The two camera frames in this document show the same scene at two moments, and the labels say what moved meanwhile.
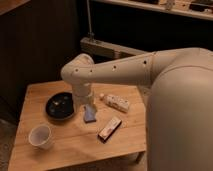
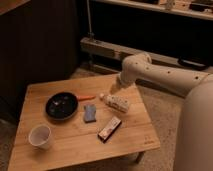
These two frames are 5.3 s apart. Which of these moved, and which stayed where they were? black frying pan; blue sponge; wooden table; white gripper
Moved: white gripper
Stayed: wooden table; blue sponge; black frying pan
